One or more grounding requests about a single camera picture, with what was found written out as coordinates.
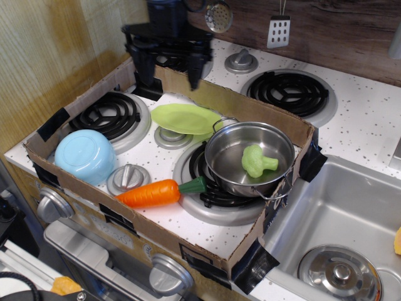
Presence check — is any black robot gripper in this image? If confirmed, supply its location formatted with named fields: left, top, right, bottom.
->
left=122, top=1, right=212, bottom=90

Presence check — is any green toy broccoli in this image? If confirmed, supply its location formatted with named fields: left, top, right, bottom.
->
left=241, top=145, right=279, bottom=178

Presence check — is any stainless steel pan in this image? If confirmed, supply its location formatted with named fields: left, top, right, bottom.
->
left=204, top=121, right=295, bottom=200

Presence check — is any back left stove burner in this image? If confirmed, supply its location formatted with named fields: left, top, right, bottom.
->
left=155, top=55, right=213, bottom=79

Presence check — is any stove burner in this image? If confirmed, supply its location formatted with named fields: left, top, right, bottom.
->
left=63, top=91, right=151, bottom=154
left=173, top=142, right=265, bottom=226
left=241, top=69, right=338, bottom=128
left=155, top=55, right=213, bottom=79

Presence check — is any cardboard fence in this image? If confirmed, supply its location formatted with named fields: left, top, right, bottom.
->
left=23, top=61, right=328, bottom=295

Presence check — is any green plastic plate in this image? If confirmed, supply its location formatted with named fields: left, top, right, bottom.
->
left=150, top=103, right=221, bottom=135

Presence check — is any hanging metal strainer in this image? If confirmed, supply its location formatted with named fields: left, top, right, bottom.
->
left=205, top=1, right=233, bottom=33

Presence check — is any silver stove knob back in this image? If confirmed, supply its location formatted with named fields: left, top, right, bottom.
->
left=224, top=49, right=259, bottom=74

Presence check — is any silver stove knob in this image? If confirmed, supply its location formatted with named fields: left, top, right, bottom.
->
left=154, top=127, right=193, bottom=150
left=224, top=49, right=259, bottom=74
left=107, top=164, right=151, bottom=196

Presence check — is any front left stove burner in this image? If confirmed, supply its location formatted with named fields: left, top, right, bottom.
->
left=63, top=91, right=151, bottom=154

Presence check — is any silver stove knob middle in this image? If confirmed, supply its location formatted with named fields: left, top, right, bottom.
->
left=154, top=127, right=193, bottom=150

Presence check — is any hanging metal spatula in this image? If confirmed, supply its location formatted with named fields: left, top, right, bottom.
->
left=267, top=1, right=291, bottom=49

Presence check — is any light blue plastic bowl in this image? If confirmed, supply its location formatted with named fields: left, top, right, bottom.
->
left=55, top=129, right=116, bottom=186

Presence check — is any silver stove knob front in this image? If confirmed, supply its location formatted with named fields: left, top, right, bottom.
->
left=107, top=164, right=151, bottom=196

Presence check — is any orange toy carrot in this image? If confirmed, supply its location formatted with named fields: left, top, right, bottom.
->
left=115, top=176, right=207, bottom=209

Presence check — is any back right stove burner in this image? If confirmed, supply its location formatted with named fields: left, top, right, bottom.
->
left=241, top=69, right=338, bottom=128

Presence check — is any front right stove burner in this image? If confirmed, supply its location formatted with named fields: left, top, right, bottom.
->
left=173, top=142, right=265, bottom=226

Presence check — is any silver oven knob left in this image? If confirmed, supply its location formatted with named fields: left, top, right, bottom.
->
left=37, top=187, right=75, bottom=223

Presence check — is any silver oven knob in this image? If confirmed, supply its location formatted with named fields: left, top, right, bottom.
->
left=148, top=253, right=194, bottom=297
left=37, top=187, right=75, bottom=223

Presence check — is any silver oven knob right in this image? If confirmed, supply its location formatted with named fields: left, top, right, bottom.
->
left=148, top=253, right=194, bottom=297

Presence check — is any silver toy sink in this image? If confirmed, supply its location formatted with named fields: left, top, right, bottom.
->
left=259, top=156, right=400, bottom=300

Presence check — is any orange object bottom left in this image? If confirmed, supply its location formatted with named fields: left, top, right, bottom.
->
left=50, top=276, right=82, bottom=296

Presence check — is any stainless steel pot lid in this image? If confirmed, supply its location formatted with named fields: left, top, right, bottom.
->
left=297, top=245, right=383, bottom=300

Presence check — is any orange object in sink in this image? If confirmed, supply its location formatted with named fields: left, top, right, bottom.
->
left=393, top=228, right=401, bottom=255

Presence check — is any silver oven door handle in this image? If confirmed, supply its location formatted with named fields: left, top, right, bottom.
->
left=44, top=221, right=160, bottom=300

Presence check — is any black cable bottom left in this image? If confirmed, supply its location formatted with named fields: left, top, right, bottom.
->
left=0, top=271, right=41, bottom=301

